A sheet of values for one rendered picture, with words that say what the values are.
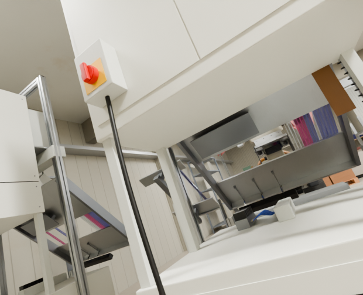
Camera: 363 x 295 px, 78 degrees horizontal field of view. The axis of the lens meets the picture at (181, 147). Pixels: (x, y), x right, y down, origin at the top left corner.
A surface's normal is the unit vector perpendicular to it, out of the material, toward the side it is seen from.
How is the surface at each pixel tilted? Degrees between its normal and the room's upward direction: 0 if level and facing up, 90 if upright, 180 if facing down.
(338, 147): 137
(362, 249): 90
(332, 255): 90
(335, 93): 90
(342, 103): 90
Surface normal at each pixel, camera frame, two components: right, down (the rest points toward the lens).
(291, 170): -0.07, 0.58
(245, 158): -0.50, -0.08
